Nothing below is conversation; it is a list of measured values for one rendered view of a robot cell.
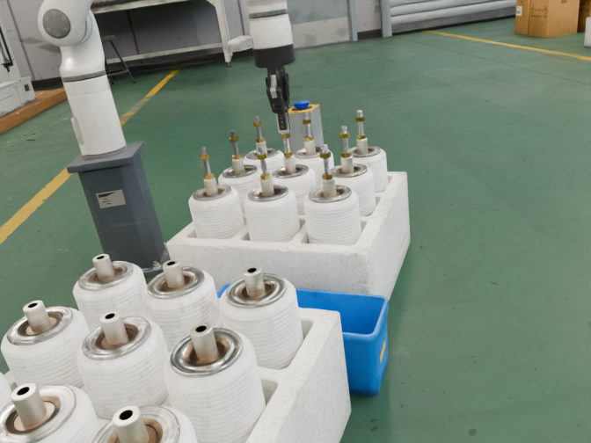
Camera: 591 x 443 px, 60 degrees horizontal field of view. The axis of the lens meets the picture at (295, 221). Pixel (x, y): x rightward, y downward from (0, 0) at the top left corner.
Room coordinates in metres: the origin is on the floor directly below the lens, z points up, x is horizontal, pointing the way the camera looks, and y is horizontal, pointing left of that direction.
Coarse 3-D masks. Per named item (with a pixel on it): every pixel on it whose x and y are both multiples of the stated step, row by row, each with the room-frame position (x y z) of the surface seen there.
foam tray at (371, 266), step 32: (384, 192) 0.97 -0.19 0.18; (192, 224) 0.95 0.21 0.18; (384, 224) 0.85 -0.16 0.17; (192, 256) 0.86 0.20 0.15; (224, 256) 0.83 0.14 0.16; (256, 256) 0.81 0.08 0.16; (288, 256) 0.78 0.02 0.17; (320, 256) 0.76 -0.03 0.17; (352, 256) 0.73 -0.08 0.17; (384, 256) 0.84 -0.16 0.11; (320, 288) 0.76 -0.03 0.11; (352, 288) 0.74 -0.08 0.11; (384, 288) 0.82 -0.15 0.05
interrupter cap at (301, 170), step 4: (296, 164) 1.01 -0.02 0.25; (300, 164) 1.01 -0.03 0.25; (280, 168) 1.01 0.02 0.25; (284, 168) 1.00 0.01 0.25; (296, 168) 0.99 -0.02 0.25; (300, 168) 0.99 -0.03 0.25; (304, 168) 0.98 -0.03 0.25; (308, 168) 0.98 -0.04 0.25; (272, 172) 0.98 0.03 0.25; (276, 172) 0.98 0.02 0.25; (280, 172) 0.98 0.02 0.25; (284, 172) 0.98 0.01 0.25; (296, 172) 0.97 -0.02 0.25; (300, 172) 0.96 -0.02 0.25; (304, 172) 0.96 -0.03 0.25; (276, 176) 0.96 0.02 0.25; (280, 176) 0.95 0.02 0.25; (284, 176) 0.95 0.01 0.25; (288, 176) 0.95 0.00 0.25; (292, 176) 0.94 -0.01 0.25; (296, 176) 0.95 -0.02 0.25
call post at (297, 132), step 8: (312, 112) 1.24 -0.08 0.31; (296, 120) 1.25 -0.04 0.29; (312, 120) 1.24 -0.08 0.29; (320, 120) 1.29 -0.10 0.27; (296, 128) 1.25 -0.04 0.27; (304, 128) 1.24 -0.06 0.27; (312, 128) 1.23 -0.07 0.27; (320, 128) 1.28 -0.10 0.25; (296, 136) 1.25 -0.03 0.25; (304, 136) 1.24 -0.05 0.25; (320, 136) 1.27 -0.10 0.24; (296, 144) 1.25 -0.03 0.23; (320, 144) 1.27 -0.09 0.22
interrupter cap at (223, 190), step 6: (222, 186) 0.94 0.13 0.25; (228, 186) 0.94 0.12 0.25; (198, 192) 0.93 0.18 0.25; (204, 192) 0.93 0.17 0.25; (222, 192) 0.91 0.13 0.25; (228, 192) 0.90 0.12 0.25; (198, 198) 0.90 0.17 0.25; (204, 198) 0.90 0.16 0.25; (210, 198) 0.89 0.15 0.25; (216, 198) 0.89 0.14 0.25
